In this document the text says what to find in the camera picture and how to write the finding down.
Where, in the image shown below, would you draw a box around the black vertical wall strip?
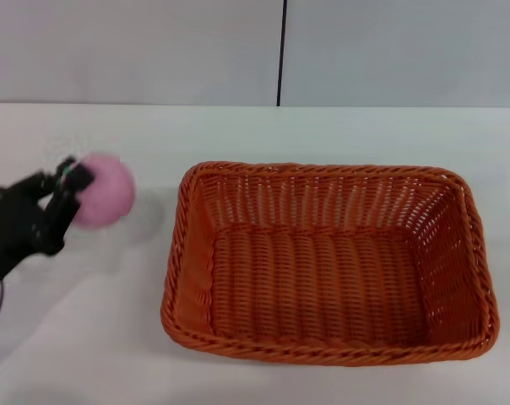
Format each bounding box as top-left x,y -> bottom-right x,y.
275,0 -> 290,107

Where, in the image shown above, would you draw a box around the orange woven plastic basket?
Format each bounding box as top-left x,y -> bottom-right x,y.
160,160 -> 502,367

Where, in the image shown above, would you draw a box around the pink peach toy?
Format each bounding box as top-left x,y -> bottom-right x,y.
74,153 -> 137,231

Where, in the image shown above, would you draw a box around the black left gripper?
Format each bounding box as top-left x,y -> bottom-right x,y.
0,156 -> 97,296

